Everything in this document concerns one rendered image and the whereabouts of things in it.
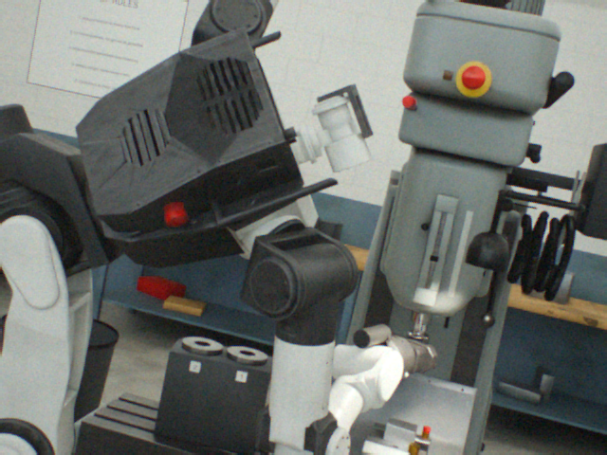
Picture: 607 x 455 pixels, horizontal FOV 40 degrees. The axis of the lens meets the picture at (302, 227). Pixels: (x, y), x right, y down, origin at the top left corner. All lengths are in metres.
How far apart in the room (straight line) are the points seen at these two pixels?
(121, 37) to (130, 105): 5.34
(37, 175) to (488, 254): 0.75
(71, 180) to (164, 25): 5.18
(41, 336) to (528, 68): 0.91
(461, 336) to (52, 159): 1.18
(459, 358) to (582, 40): 4.12
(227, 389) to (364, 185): 4.28
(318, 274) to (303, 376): 0.16
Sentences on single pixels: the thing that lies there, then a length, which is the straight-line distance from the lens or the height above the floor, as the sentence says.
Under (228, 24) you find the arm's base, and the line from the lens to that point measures 1.33.
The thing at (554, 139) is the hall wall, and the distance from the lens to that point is 5.92.
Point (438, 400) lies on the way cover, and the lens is 2.12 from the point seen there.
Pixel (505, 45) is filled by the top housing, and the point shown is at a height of 1.83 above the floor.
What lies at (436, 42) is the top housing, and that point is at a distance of 1.49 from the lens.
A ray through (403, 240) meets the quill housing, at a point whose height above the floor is 1.45.
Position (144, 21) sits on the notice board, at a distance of 6.49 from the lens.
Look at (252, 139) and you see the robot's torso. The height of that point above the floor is 1.59.
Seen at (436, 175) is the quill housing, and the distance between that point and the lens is 1.61.
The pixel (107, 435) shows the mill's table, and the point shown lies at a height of 0.90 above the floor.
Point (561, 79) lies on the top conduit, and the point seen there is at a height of 1.79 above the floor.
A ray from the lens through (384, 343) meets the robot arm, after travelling 1.56.
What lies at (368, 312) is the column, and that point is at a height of 1.20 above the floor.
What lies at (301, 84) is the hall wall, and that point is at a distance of 6.06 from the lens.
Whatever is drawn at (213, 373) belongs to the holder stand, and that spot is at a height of 1.08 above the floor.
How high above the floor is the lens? 1.62
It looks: 7 degrees down
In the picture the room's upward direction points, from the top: 12 degrees clockwise
